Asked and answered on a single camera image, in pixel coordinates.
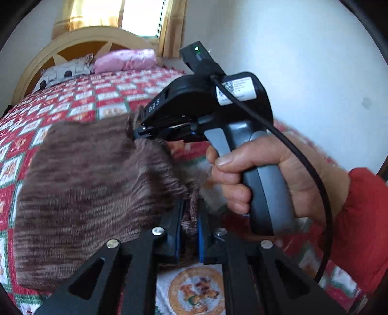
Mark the grey patterned pillow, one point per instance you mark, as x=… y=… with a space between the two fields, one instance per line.
x=63 y=71

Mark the person's right hand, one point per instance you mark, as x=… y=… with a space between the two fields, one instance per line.
x=303 y=181

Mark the red white patchwork printed quilt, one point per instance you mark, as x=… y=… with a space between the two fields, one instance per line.
x=100 y=97

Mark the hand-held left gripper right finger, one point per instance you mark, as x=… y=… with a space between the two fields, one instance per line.
x=202 y=242

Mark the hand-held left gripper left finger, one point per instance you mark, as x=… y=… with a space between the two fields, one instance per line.
x=178 y=242

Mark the cream wooden headboard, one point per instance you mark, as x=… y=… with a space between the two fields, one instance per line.
x=75 y=31

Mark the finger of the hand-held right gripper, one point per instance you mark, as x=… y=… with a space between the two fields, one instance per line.
x=163 y=133

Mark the bright window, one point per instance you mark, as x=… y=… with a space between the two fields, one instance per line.
x=141 y=15

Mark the dark object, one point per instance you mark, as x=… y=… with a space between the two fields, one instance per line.
x=6 y=110

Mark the yellow curtain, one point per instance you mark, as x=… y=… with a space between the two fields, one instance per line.
x=172 y=27
x=85 y=15

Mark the pink pillow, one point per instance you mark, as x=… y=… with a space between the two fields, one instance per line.
x=127 y=59

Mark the person's right forearm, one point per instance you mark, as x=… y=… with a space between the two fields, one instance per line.
x=363 y=227

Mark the brown knitted sweater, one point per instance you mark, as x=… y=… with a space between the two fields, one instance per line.
x=91 y=181

